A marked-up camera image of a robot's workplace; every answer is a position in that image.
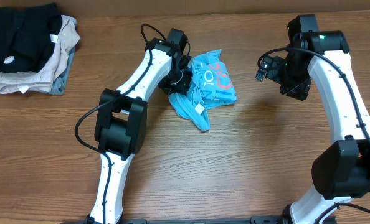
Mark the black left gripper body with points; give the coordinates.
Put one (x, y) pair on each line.
(177, 83)

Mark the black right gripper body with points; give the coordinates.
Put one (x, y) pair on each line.
(293, 76)

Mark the light blue t-shirt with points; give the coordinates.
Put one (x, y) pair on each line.
(210, 87)

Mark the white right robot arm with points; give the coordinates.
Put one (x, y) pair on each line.
(342, 172)

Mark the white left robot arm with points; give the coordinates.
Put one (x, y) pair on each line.
(122, 118)

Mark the grey folded garment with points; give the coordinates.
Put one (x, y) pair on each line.
(60, 83)

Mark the beige folded garment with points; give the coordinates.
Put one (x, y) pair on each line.
(42, 81)

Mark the black folded garment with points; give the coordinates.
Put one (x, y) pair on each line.
(26, 37)

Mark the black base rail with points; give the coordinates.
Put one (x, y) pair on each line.
(197, 221)

